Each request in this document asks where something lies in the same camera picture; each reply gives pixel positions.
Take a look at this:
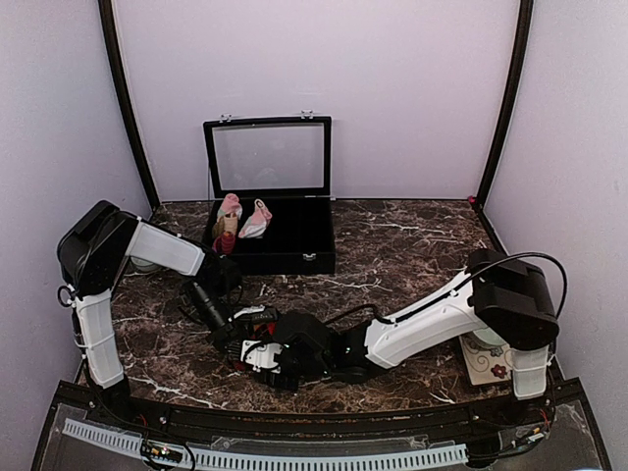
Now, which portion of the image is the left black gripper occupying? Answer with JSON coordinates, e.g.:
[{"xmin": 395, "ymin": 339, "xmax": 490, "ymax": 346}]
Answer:
[{"xmin": 185, "ymin": 283, "xmax": 245, "ymax": 360}]

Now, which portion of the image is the black argyle sock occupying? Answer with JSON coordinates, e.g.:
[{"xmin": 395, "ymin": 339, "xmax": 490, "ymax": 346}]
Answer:
[{"xmin": 234, "ymin": 322, "xmax": 278, "ymax": 372}]

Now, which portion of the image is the pink patterned sock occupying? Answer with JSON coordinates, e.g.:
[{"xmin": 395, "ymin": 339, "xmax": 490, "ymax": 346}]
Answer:
[{"xmin": 238, "ymin": 199, "xmax": 273, "ymax": 239}]

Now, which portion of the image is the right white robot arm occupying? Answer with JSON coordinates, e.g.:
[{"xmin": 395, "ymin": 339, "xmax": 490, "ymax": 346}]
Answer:
[{"xmin": 239, "ymin": 249, "xmax": 564, "ymax": 426}]

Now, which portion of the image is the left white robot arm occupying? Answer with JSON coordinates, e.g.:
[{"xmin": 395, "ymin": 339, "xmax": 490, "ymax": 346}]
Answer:
[{"xmin": 56, "ymin": 200, "xmax": 241, "ymax": 390}]

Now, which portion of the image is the rolled pink sock in box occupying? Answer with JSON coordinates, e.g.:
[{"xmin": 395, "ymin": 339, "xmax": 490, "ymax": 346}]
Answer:
[{"xmin": 212, "ymin": 193, "xmax": 242, "ymax": 255}]

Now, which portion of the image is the pale green bowl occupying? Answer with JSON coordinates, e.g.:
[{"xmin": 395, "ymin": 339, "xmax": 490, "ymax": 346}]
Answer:
[
  {"xmin": 131, "ymin": 257, "xmax": 159, "ymax": 274},
  {"xmin": 471, "ymin": 328, "xmax": 506, "ymax": 349}
]

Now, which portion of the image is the black display box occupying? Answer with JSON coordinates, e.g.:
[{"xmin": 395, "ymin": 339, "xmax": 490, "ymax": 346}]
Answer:
[{"xmin": 202, "ymin": 114, "xmax": 337, "ymax": 275}]

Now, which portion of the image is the small circuit board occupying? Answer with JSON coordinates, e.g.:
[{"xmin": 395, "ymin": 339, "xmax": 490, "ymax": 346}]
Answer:
[{"xmin": 140, "ymin": 442, "xmax": 183, "ymax": 463}]

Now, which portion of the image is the floral patterned mat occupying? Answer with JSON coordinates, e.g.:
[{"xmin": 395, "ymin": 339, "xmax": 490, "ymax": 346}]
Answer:
[{"xmin": 459, "ymin": 335, "xmax": 512, "ymax": 387}]

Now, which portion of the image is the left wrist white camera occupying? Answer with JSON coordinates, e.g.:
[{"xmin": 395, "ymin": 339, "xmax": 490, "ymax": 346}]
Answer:
[{"xmin": 233, "ymin": 305, "xmax": 278, "ymax": 324}]

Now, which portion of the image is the wrist white camera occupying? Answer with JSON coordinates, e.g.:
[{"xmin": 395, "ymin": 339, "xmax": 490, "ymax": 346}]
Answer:
[
  {"xmin": 233, "ymin": 305, "xmax": 278, "ymax": 324},
  {"xmin": 240, "ymin": 340, "xmax": 284, "ymax": 373}
]

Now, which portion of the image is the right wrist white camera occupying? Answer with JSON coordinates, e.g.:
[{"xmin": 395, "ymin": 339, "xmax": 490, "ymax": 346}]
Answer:
[{"xmin": 240, "ymin": 340, "xmax": 284, "ymax": 373}]

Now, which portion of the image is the black front rail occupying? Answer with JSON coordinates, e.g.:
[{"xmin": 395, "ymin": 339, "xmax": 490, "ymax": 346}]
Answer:
[{"xmin": 55, "ymin": 374, "xmax": 594, "ymax": 441}]

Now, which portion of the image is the white slotted cable duct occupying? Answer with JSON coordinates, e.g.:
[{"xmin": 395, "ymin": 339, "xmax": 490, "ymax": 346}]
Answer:
[{"xmin": 61, "ymin": 418, "xmax": 469, "ymax": 471}]

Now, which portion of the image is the left black frame post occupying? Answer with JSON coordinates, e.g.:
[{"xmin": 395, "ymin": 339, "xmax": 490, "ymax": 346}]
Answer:
[{"xmin": 97, "ymin": 0, "xmax": 161, "ymax": 211}]

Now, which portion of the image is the black frame post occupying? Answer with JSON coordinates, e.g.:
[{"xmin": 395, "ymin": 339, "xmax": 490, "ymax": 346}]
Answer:
[
  {"xmin": 97, "ymin": 0, "xmax": 161, "ymax": 211},
  {"xmin": 474, "ymin": 0, "xmax": 535, "ymax": 212}
]

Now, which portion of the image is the right black frame post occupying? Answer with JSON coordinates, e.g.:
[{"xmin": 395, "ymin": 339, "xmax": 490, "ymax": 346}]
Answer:
[{"xmin": 474, "ymin": 0, "xmax": 535, "ymax": 212}]

